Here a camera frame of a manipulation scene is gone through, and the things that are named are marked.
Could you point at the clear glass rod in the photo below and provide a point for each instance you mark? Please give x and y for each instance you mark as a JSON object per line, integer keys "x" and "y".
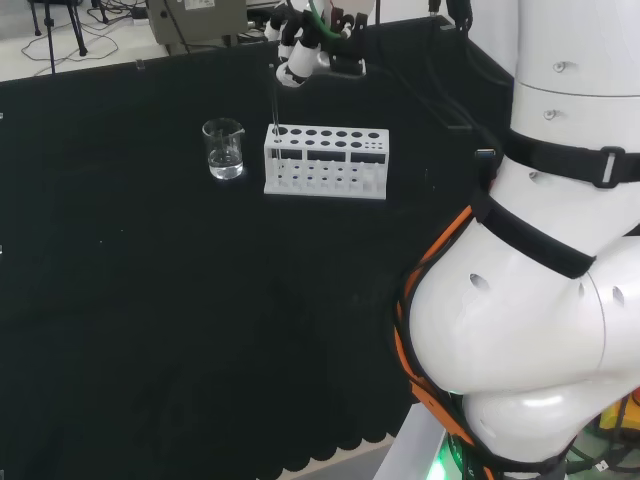
{"x": 275, "y": 110}

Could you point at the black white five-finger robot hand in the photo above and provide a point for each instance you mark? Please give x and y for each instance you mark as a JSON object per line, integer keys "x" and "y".
{"x": 305, "y": 57}

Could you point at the yellow stop button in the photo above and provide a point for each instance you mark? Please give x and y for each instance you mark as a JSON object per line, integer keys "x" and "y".
{"x": 612, "y": 417}

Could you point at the white test tube rack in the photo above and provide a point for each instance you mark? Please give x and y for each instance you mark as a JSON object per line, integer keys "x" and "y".
{"x": 325, "y": 189}

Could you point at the grey equipment box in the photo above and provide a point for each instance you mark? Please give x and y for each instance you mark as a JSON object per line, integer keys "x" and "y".
{"x": 200, "y": 22}

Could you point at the thin black tripod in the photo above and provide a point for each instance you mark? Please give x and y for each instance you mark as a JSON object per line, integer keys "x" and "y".
{"x": 50, "y": 30}

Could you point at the clear glass beaker with water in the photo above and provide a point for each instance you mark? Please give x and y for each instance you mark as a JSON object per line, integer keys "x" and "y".
{"x": 225, "y": 167}

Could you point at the black bench cloth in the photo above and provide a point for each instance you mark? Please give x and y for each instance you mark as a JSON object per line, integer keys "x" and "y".
{"x": 150, "y": 300}

